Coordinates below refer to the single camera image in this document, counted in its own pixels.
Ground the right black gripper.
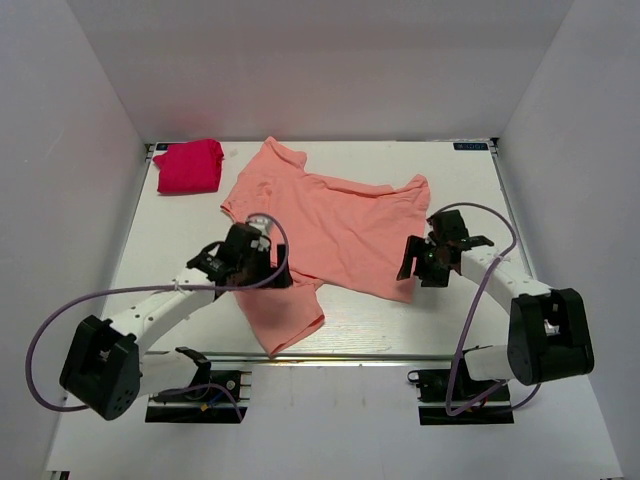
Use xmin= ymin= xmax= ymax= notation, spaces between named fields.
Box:
xmin=397 ymin=235 xmax=452 ymax=288

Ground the salmon pink t shirt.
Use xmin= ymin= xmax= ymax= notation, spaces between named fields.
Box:
xmin=221 ymin=137 xmax=431 ymax=356

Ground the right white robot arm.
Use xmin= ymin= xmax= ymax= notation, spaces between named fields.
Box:
xmin=397 ymin=210 xmax=595 ymax=399

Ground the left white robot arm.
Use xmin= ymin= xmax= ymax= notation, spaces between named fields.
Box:
xmin=60 ymin=214 xmax=293 ymax=420

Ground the blue table label sticker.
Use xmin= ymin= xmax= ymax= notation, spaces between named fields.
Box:
xmin=453 ymin=142 xmax=489 ymax=151

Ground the folded magenta t shirt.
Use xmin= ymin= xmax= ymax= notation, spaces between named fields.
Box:
xmin=153 ymin=139 xmax=224 ymax=195

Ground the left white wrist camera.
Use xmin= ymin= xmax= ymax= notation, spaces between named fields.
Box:
xmin=247 ymin=216 xmax=273 ymax=252

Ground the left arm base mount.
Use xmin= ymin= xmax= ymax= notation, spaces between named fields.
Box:
xmin=145 ymin=370 xmax=252 ymax=424

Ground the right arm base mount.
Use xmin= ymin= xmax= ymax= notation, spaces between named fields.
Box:
xmin=406 ymin=367 xmax=515 ymax=427

